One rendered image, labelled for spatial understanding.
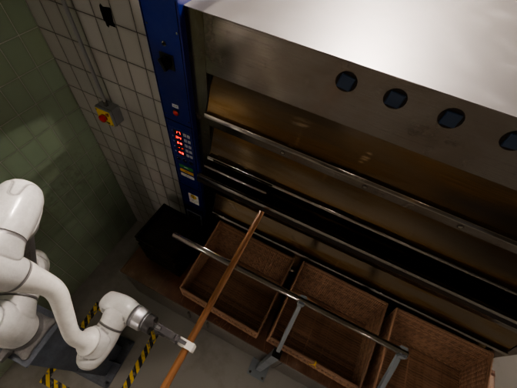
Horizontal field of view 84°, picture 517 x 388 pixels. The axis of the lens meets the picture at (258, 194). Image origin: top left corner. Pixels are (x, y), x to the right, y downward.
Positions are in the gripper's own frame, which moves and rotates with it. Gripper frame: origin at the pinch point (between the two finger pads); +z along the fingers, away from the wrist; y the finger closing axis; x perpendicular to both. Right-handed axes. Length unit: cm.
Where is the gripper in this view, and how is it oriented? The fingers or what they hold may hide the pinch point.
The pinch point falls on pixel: (187, 345)
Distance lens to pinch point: 135.2
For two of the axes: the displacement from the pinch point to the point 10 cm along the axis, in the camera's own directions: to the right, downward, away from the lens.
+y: -1.0, 5.7, 8.2
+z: 9.0, 4.0, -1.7
